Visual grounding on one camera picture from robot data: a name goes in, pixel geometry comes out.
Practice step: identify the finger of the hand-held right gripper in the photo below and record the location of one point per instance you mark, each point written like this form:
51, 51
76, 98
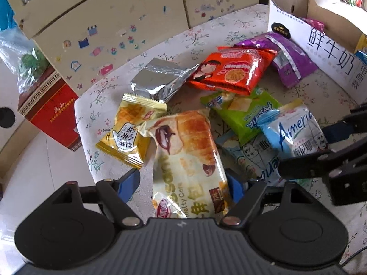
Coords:
309, 163
335, 133

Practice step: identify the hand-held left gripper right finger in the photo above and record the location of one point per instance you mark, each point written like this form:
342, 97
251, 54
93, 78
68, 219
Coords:
235, 187

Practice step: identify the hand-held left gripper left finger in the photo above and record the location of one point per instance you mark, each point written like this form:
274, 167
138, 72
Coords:
130, 182

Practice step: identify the light blue snack packet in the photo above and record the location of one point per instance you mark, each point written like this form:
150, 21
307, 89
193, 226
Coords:
292, 131
246, 154

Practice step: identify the cream croissant packet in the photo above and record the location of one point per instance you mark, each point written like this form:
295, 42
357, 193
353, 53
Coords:
186, 160

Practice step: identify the white cardboard box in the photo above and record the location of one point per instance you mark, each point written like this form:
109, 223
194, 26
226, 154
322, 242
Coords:
329, 60

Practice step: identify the purple snack packet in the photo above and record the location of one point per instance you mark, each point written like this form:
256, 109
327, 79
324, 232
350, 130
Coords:
289, 63

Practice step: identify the orange noodle snack packet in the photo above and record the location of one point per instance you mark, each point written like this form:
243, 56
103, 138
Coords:
229, 71

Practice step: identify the green snack packet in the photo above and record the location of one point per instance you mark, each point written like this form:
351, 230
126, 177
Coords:
246, 114

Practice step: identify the red cardboard box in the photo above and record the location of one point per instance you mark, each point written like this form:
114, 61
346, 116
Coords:
54, 114

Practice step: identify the silver foil packet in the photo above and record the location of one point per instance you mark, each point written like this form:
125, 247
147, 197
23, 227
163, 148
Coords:
160, 80

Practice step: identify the clear plastic bag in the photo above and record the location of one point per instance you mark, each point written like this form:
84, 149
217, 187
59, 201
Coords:
25, 60

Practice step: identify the beige stickered cabinet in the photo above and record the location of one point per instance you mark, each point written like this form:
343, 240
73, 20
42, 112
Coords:
129, 11

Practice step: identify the blue plastic bag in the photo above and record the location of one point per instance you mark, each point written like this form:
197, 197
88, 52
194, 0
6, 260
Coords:
5, 11

